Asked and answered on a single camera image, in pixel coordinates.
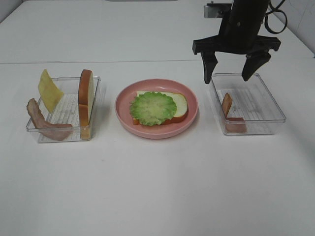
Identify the green lettuce leaf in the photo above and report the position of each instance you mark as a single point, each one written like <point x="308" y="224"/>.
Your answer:
<point x="152" y="108"/>

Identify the clear plastic container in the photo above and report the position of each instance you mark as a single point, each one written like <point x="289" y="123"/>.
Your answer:
<point x="252" y="101"/>
<point x="67" y="111"/>

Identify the clear left plastic container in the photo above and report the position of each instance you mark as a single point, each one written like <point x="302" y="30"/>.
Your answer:
<point x="67" y="111"/>

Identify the pink round plate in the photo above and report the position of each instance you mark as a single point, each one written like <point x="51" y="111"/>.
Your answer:
<point x="127" y="95"/>

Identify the brown bacon strip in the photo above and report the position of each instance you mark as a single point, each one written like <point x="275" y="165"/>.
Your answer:
<point x="233" y="124"/>

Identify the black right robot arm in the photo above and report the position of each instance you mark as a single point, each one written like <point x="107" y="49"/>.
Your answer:
<point x="248" y="6"/>

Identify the pink bacon strip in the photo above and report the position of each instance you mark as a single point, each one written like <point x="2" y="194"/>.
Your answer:
<point x="44" y="123"/>

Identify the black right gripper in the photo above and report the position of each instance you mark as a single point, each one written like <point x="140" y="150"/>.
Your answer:
<point x="238" y="34"/>

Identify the white bread slice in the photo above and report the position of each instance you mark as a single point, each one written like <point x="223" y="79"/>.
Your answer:
<point x="182" y="107"/>
<point x="85" y="102"/>

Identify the clear right plastic container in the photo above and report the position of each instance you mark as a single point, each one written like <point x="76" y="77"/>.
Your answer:
<point x="252" y="101"/>

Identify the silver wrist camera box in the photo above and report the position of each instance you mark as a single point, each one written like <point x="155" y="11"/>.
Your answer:
<point x="216" y="10"/>

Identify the yellow cheese slice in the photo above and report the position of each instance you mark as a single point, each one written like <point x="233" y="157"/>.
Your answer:
<point x="50" y="93"/>

